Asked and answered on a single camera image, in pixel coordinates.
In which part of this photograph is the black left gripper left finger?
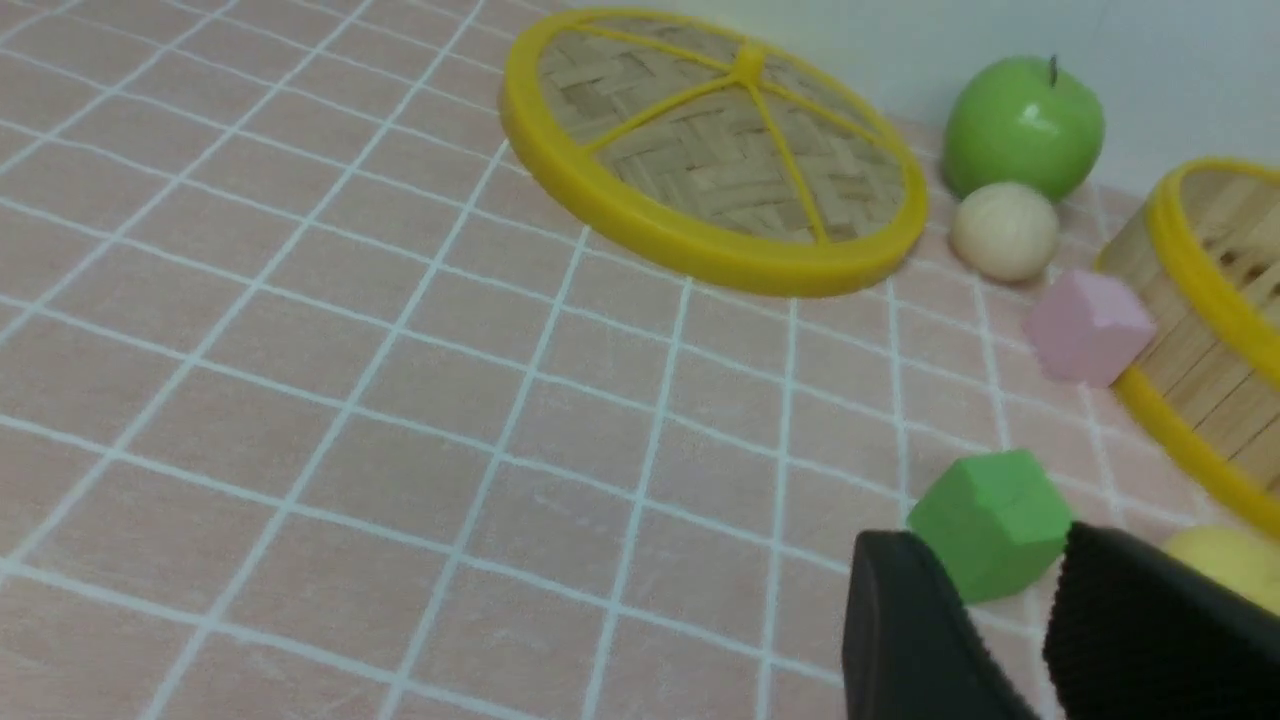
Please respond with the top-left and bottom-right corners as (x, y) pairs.
(842, 530), (1037, 719)

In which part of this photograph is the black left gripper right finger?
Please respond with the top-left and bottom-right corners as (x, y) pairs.
(1043, 521), (1279, 719)

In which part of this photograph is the yellow bun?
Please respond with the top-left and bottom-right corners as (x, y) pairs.
(1162, 525), (1279, 615)

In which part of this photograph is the white bun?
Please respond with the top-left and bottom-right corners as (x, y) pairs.
(948, 182), (1061, 284)

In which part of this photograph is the yellow rimmed bamboo steamer tray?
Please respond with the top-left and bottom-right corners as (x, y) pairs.
(1094, 158), (1279, 537)

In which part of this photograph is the yellow rimmed bamboo steamer lid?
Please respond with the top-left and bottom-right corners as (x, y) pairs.
(499, 6), (929, 299)

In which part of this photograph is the green cube block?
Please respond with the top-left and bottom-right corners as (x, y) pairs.
(906, 448), (1075, 605)

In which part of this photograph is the pink cube block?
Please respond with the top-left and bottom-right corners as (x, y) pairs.
(1023, 269), (1157, 388)

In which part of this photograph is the green apple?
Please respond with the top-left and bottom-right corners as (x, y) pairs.
(941, 54), (1106, 204)

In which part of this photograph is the pink checkered tablecloth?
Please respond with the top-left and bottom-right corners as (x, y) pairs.
(1, 1), (1231, 719)

